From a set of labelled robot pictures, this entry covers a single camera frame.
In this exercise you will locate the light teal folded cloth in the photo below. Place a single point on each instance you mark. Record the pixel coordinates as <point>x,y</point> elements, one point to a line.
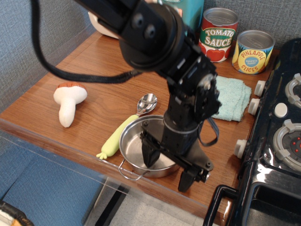
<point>234,97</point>

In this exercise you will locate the tomato sauce can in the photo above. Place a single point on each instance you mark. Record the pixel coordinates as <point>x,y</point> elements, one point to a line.
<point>218,29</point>

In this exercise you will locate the orange black object in corner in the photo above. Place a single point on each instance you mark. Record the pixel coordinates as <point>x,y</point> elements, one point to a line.
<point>11,216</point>

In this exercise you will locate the plush white brown mushroom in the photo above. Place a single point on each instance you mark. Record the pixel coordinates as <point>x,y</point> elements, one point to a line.
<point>68,95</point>

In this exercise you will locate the pineapple slices can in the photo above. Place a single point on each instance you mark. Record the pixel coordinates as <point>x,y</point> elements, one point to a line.
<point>252,51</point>

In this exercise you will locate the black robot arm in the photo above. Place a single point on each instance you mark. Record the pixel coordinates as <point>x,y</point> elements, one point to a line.
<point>152,37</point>

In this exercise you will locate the toy microwave teal and cream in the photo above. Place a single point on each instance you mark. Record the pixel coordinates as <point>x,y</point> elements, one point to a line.
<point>189,10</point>

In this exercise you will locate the black toy stove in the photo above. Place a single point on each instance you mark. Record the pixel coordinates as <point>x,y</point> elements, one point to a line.
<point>269,188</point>

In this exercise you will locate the silver steel pot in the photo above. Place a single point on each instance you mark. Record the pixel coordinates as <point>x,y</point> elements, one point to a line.
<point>130,146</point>

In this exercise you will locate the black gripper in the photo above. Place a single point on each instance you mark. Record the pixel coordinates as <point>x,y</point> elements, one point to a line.
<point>180,146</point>

